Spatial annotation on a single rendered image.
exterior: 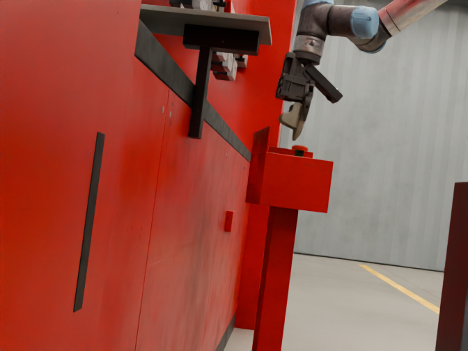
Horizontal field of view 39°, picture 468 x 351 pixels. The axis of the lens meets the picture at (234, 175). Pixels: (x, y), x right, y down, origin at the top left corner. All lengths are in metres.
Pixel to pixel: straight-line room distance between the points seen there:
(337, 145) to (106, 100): 8.70
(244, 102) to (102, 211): 3.08
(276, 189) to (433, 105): 7.93
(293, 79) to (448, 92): 7.85
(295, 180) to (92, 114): 1.17
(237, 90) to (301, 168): 2.00
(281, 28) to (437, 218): 6.12
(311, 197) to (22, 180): 1.26
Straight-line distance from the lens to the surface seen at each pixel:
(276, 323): 1.60
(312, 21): 1.68
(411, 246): 9.23
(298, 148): 1.55
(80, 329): 0.40
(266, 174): 1.49
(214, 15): 1.23
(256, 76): 3.48
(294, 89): 1.65
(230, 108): 3.47
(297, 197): 1.51
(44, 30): 0.29
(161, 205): 1.09
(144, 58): 0.88
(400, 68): 9.35
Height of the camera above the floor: 0.67
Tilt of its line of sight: 2 degrees up
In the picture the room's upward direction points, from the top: 7 degrees clockwise
